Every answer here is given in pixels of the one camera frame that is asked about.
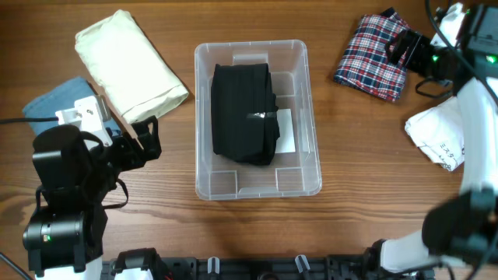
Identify red blue plaid shirt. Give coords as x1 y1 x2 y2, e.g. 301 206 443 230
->
333 8 409 102

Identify white printed t-shirt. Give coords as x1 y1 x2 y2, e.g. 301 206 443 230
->
405 97 465 172

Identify black garment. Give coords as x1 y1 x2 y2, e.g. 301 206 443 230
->
211 63 280 166

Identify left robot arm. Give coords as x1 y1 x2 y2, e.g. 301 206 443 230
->
23 117 162 279

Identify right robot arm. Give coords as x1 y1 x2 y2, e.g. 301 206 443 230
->
366 2 497 275

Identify white label in container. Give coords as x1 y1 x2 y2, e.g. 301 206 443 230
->
275 109 296 153

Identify clear plastic storage container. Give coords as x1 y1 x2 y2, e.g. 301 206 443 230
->
195 40 322 201

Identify cream folded cloth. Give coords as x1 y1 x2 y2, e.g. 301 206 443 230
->
75 9 189 124

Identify blue folded jeans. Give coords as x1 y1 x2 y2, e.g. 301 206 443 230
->
23 76 121 136

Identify left black camera cable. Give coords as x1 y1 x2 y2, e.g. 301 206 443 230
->
0 115 59 125

